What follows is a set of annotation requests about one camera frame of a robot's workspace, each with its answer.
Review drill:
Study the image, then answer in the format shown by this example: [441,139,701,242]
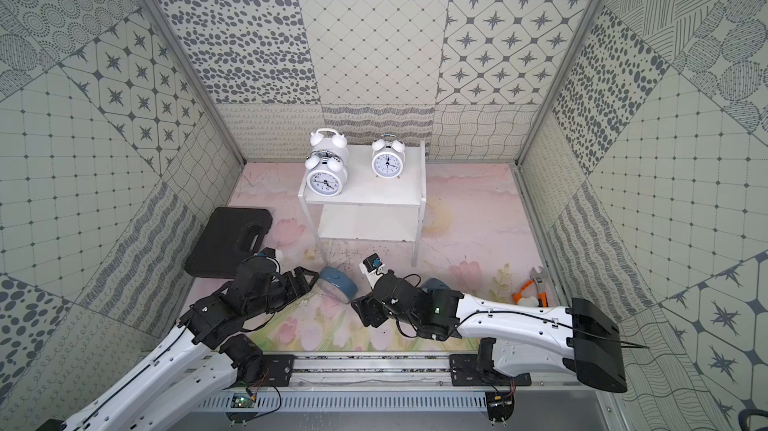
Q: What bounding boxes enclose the blue round alarm clock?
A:
[317,266,358,304]
[420,278,450,290]

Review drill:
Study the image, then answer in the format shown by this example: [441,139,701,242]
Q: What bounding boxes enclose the white twin-bell alarm clock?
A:
[371,134,406,179]
[305,151,348,197]
[310,128,349,161]

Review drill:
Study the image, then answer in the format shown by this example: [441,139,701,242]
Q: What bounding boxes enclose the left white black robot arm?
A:
[40,252,319,430]

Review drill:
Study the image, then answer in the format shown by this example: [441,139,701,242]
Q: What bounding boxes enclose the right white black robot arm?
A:
[351,272,628,393]

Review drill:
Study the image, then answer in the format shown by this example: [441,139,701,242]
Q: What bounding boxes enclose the white two-tier shelf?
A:
[298,142,427,265]

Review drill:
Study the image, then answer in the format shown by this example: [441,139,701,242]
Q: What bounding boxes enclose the black plastic tool case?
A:
[184,207,273,279]

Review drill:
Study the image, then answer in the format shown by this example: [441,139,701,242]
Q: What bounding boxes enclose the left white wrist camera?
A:
[259,247,282,261]

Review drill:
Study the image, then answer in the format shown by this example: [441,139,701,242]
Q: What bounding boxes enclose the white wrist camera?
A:
[259,247,282,261]
[359,253,386,289]

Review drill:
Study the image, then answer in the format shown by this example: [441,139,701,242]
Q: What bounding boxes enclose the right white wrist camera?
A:
[359,253,386,289]

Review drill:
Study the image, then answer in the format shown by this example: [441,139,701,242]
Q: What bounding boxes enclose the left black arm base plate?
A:
[238,354,296,388]

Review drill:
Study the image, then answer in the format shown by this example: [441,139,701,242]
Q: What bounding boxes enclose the aluminium mounting rail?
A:
[122,351,619,394]

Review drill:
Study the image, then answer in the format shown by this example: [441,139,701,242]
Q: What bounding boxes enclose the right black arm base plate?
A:
[448,354,532,387]

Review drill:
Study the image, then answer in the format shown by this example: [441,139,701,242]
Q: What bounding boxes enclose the white perforated cable duct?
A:
[192,390,486,413]

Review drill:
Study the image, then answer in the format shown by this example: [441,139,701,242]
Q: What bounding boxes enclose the orange handled pliers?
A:
[512,267,548,308]

